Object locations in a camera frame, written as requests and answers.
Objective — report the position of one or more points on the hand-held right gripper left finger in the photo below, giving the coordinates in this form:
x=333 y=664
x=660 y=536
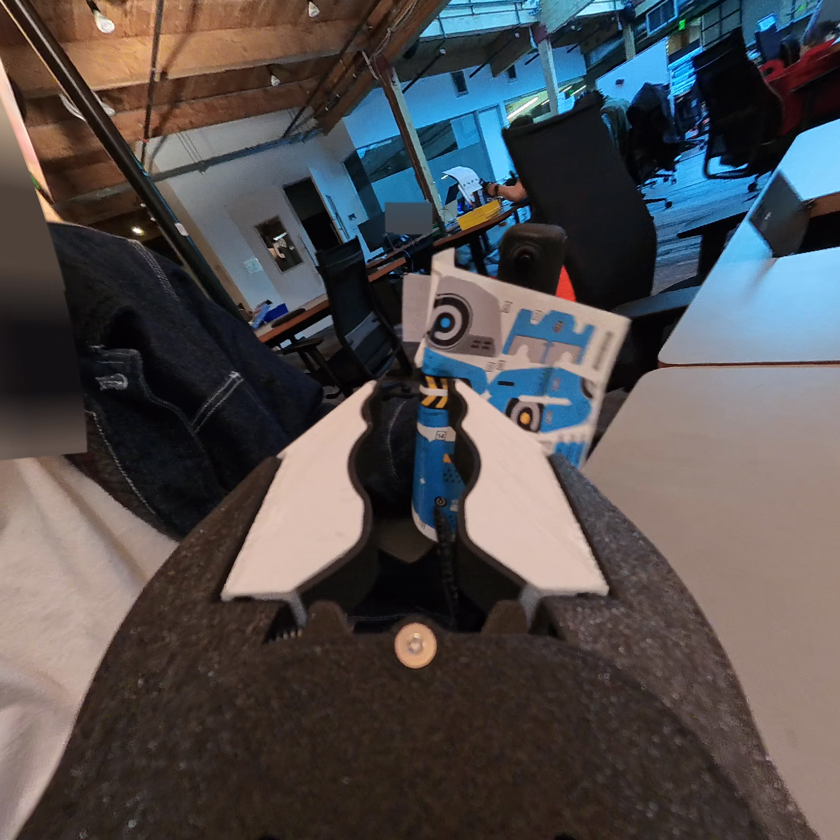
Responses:
x=302 y=512

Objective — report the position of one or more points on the long wooden table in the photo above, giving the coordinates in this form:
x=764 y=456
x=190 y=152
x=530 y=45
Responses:
x=308 y=318

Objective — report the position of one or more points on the large black office chair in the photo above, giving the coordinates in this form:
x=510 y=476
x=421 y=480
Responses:
x=584 y=197

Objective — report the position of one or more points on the small black office chair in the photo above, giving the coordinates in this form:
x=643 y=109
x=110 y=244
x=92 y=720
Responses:
x=358 y=308

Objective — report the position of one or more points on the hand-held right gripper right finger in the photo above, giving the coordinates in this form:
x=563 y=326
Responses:
x=531 y=518

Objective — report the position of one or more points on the grey desk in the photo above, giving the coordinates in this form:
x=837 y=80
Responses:
x=754 y=308
x=722 y=492

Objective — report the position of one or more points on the black pole stand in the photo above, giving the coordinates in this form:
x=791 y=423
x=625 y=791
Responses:
x=118 y=151

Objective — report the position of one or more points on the blue sticker sheet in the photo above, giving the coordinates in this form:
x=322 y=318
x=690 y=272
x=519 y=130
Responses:
x=538 y=367

